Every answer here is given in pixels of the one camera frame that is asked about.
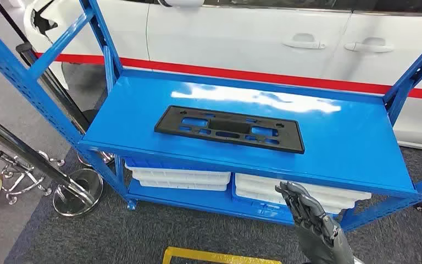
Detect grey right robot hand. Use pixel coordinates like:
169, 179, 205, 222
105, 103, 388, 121
274, 181, 356, 264

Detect red barrier belt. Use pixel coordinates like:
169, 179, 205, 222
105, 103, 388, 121
34, 52, 422, 102

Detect blue metal shelf rack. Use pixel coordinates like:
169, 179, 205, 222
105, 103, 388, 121
0, 0, 422, 234

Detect white plastic tray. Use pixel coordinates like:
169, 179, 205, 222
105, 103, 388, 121
235, 188, 356, 216
138, 178, 229, 193
124, 163, 232, 185
234, 173, 373, 202

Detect white car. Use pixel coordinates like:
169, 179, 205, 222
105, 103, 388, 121
23, 0, 422, 154

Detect black barrier belt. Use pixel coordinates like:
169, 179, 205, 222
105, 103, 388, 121
0, 0, 30, 45

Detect black plastic plate frame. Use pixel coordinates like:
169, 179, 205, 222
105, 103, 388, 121
154, 106, 306, 155

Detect black stanchion post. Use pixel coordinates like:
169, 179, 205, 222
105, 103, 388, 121
15, 42, 103, 134

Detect chrome stanchion post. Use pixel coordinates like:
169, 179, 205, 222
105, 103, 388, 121
0, 98, 104, 218

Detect chrome chair base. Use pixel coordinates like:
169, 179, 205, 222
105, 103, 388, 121
0, 150, 66, 206

